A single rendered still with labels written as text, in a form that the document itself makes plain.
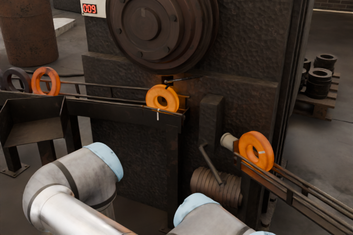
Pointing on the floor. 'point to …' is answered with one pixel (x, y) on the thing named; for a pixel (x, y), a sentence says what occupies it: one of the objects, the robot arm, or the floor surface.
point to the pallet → (318, 87)
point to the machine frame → (210, 84)
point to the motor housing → (232, 188)
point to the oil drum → (27, 23)
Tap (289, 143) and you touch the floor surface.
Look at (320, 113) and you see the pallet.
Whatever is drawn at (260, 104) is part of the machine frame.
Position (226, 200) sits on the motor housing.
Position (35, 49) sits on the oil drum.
